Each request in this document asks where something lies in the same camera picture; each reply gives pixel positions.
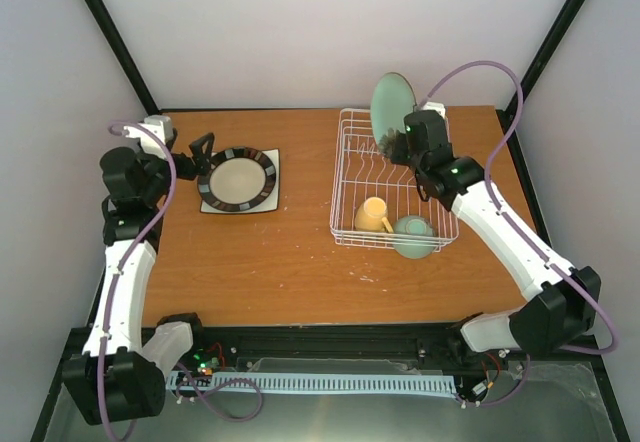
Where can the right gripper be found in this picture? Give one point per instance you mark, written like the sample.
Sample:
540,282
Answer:
397,154

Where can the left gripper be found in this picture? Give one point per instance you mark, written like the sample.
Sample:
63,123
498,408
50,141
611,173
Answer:
189,171

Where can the black round plate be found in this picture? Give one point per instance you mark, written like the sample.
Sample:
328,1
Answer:
237,179

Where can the white wire dish rack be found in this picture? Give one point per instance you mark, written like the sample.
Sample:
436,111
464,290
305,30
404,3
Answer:
360,172

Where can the teal flower plate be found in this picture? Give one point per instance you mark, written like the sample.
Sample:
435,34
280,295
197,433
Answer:
393,98

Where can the yellow ceramic mug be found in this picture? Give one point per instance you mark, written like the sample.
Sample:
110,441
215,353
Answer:
372,216

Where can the green ceramic bowl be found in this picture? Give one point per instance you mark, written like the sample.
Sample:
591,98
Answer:
413,237

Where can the white square plate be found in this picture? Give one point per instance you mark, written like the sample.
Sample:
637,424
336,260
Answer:
272,197

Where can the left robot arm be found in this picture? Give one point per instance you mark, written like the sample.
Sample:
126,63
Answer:
118,376

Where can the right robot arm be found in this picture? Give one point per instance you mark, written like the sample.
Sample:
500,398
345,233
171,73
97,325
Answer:
559,298

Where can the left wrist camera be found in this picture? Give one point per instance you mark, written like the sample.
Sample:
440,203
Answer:
153,133

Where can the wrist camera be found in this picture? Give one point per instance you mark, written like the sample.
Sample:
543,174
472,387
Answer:
435,106
153,133

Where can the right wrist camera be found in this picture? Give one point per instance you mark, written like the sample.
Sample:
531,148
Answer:
435,106

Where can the right black frame post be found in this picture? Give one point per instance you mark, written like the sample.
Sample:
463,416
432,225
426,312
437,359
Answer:
559,28

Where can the black frame post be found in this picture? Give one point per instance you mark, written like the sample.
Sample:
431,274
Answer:
114,39
559,28

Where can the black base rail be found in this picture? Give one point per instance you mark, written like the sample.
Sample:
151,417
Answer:
430,346

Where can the left black frame post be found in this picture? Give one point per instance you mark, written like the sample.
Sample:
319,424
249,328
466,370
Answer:
114,39

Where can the light blue cable duct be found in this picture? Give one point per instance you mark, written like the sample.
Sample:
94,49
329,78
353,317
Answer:
325,384

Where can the metal base plate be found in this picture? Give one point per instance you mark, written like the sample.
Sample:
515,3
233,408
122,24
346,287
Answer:
560,401

